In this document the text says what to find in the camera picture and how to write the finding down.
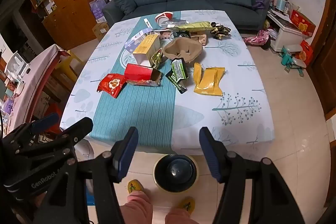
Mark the yellow plastic stool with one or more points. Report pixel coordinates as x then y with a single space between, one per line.
73 56

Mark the yellow right slipper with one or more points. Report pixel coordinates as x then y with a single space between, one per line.
187 204

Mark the yellow-green snack bag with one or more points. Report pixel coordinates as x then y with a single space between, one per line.
194 26

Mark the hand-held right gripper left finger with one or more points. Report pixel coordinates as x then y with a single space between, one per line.
126 158

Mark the yellow slipper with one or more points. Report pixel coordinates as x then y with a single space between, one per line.
134 185
187 204

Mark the long white box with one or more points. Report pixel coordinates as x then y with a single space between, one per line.
147 22

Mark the tree print tablecloth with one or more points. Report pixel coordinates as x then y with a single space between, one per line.
157 108

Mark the small green wrapper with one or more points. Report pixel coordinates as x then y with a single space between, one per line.
157 57

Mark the black bin with cream rim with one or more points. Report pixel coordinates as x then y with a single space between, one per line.
176 174

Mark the large red gift box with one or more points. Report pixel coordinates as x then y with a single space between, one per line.
302 22

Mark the teal toy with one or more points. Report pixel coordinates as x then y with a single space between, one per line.
288 58

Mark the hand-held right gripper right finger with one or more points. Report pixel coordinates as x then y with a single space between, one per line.
210 158

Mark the red and white paper cup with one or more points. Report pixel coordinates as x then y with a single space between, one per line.
163 17

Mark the green and black wrapper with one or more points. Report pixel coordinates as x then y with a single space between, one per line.
177 70

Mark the person's leg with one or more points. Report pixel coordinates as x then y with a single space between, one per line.
136 208
178 217

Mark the blue roll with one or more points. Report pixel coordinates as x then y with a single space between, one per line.
282 3

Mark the person's left leg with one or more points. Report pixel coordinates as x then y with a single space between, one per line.
136 208

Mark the dark green packet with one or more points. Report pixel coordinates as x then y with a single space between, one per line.
181 35

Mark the purple shopping bag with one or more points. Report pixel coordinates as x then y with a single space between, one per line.
97 9

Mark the red bucket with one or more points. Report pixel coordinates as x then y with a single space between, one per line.
53 108

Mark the pink floral cloth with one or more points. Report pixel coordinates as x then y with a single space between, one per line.
258 37

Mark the side table with pink cloth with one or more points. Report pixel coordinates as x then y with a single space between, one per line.
36 74

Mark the wide yellow snack packet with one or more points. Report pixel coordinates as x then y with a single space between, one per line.
211 81

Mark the red snack packet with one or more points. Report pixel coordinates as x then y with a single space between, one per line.
111 83

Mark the box with face photo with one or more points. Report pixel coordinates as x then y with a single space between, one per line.
166 34

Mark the yellow carton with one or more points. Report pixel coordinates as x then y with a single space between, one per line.
145 47

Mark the narrow yellow snack packet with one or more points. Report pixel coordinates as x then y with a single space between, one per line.
197 69

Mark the white appliance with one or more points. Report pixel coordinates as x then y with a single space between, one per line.
15 64

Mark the small red gift box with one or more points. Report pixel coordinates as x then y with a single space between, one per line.
307 52

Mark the person's right leg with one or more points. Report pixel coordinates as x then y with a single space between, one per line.
178 217

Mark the brown pulp cup carrier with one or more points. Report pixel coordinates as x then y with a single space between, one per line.
183 47

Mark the brown paper bag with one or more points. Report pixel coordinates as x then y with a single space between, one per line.
199 37

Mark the white and purple carton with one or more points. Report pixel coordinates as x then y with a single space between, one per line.
134 41

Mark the black and gold wrapper bundle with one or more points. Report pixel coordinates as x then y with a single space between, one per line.
219 30

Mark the cardboard box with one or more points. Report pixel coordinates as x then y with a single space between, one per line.
101 30

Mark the yellow left slipper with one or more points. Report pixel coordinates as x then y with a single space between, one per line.
134 185

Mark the wooden cabinet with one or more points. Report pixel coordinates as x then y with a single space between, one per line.
68 3

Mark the red carton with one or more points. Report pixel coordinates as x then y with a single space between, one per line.
139 72

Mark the white low cabinet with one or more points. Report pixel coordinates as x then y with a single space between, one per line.
286 32

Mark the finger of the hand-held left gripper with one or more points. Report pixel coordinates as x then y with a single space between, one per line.
44 121
78 128

